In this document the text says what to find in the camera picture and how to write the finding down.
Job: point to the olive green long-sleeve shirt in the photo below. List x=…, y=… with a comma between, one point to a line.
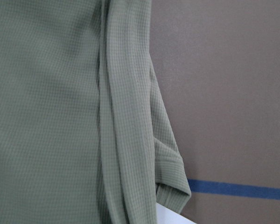
x=84, y=134

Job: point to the white Miniso hang tag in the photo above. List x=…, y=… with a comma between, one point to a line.
x=167, y=216

